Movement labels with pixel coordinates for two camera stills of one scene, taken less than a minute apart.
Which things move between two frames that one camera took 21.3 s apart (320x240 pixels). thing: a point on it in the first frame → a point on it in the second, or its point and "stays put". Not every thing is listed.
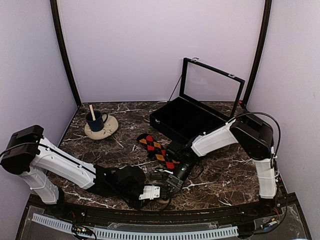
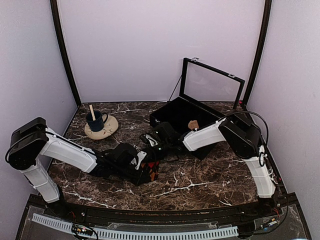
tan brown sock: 163,201 → 193,124
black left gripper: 133,204 → 139,180
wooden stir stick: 92,111 stays put
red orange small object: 155,149 → 151,168
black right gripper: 170,181 → 148,146
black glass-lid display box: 209,97 stays put
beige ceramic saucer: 110,126 stays put
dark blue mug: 98,124 stays put
